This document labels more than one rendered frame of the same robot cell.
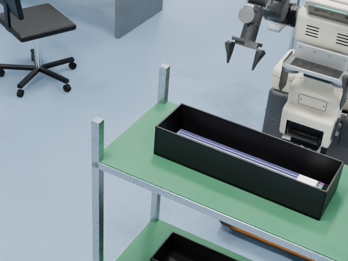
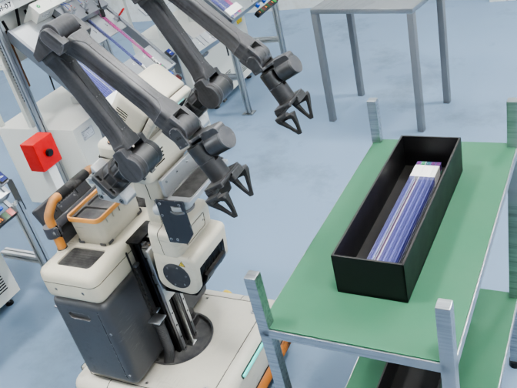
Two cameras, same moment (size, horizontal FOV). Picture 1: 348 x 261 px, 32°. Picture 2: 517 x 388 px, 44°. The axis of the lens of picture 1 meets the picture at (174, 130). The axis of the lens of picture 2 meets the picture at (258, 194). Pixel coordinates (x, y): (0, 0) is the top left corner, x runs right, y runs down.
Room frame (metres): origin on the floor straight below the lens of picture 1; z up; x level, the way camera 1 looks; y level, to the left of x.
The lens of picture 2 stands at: (1.74, 1.15, 1.97)
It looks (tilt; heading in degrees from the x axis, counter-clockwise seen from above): 31 degrees down; 278
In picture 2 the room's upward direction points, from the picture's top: 14 degrees counter-clockwise
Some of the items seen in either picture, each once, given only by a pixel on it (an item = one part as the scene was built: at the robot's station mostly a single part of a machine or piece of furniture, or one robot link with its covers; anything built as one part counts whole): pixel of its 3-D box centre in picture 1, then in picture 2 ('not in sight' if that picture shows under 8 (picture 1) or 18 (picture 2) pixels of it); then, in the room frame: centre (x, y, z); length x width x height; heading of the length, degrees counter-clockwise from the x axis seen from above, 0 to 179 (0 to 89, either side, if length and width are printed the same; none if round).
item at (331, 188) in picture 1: (245, 157); (404, 208); (1.56, -0.23, 1.01); 0.57 x 0.17 x 0.11; 63
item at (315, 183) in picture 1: (244, 164); (405, 216); (1.56, -0.23, 0.98); 0.51 x 0.07 x 0.03; 63
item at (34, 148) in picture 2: not in sight; (63, 201); (3.17, -1.75, 0.39); 0.24 x 0.24 x 0.78; 64
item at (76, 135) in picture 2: not in sight; (88, 145); (3.27, -2.61, 0.31); 0.70 x 0.65 x 0.62; 64
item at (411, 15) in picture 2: not in sight; (382, 56); (1.25, -2.87, 0.40); 0.70 x 0.45 x 0.80; 144
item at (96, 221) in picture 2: not in sight; (105, 212); (2.54, -0.72, 0.87); 0.23 x 0.15 x 0.11; 65
